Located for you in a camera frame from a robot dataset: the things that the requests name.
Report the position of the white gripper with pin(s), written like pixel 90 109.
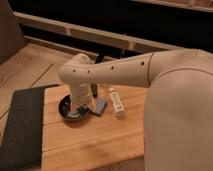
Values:
pixel 80 95

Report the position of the white eraser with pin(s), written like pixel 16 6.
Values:
pixel 117 104

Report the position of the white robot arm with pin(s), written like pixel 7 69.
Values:
pixel 178 109

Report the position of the small black rectangular block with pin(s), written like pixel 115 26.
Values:
pixel 94 90

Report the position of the black round bowl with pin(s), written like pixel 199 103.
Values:
pixel 67 113

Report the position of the blue sponge block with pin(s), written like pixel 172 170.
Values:
pixel 100 106

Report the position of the dark grey mat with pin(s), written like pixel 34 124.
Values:
pixel 22 139

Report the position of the wooden shelf rail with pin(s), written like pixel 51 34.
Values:
pixel 94 35

